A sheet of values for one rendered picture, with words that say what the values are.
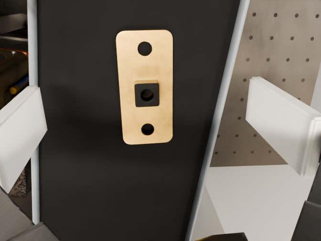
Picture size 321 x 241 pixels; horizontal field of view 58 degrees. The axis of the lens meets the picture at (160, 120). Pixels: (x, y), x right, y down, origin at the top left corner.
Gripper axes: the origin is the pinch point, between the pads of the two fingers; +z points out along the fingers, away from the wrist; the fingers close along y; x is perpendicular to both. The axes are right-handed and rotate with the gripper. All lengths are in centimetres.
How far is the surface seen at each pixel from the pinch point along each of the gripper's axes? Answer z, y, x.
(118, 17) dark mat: 4.1, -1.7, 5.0
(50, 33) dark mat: 4.1, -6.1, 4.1
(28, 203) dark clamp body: 12.1, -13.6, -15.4
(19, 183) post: 10.1, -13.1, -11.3
